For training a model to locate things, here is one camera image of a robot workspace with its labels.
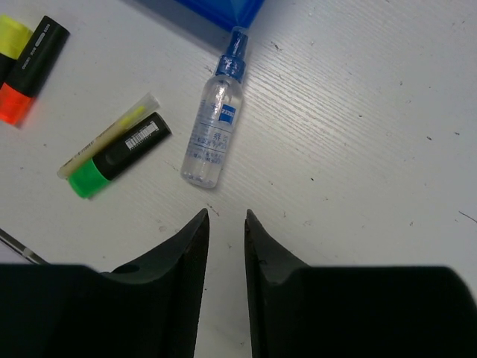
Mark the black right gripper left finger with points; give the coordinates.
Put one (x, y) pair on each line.
(148, 307)

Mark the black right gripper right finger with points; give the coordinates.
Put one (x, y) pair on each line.
(298, 310)

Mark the clear spray bottle blue cap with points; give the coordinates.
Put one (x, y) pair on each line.
(217, 115)

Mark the green highlighter black body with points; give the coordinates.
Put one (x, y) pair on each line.
(118, 156)

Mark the orange highlighter black body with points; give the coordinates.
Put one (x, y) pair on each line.
(31, 70)

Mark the blue compartment tray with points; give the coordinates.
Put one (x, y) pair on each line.
(224, 14)

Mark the yellow highlighter black body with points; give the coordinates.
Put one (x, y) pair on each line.
(14, 37)

